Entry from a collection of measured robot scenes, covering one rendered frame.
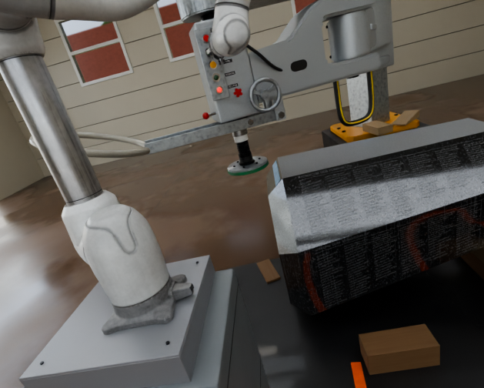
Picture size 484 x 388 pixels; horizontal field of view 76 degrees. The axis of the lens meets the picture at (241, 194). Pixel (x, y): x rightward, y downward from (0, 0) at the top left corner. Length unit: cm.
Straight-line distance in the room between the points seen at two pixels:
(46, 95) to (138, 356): 65
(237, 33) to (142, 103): 719
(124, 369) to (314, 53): 140
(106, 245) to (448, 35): 822
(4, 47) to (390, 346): 167
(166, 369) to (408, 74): 790
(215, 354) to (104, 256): 33
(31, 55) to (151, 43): 702
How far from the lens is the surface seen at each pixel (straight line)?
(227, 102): 144
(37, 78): 93
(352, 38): 172
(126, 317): 84
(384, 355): 160
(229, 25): 96
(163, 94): 789
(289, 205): 140
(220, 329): 84
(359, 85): 239
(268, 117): 155
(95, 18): 87
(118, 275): 77
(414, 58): 823
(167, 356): 72
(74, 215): 93
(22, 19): 87
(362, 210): 142
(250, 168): 151
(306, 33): 159
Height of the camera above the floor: 137
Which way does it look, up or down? 21 degrees down
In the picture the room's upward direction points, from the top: 15 degrees counter-clockwise
